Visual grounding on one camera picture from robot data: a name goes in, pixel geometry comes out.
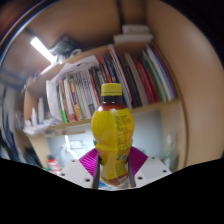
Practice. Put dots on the wooden shelf unit with books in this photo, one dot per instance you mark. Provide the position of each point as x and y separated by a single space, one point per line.
143 76

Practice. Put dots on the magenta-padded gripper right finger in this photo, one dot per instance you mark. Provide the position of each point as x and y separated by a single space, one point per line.
151 170

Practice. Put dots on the yellow drink bottle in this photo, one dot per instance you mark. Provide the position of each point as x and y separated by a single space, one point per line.
111 130

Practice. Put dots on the white power strip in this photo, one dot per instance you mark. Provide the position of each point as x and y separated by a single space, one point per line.
76 144

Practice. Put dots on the red and white canister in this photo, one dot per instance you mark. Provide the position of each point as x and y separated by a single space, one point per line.
54 164

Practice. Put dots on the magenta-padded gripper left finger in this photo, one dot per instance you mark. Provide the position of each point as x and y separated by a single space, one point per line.
75 173

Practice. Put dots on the ceiling tube light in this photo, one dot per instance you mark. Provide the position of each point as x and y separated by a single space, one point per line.
42 49

